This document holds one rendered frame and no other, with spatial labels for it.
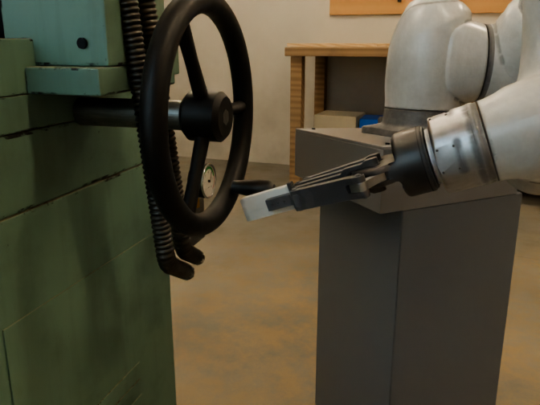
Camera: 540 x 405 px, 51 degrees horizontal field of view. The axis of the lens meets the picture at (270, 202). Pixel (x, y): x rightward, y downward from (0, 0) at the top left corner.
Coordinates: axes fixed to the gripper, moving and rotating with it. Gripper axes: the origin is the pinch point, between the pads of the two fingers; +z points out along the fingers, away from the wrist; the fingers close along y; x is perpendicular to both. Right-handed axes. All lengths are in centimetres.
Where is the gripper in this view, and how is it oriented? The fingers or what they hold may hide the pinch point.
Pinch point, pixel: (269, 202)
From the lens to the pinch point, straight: 70.8
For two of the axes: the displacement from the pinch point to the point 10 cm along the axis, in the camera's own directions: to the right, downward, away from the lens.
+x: 3.3, 9.3, 1.6
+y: -2.9, 2.6, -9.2
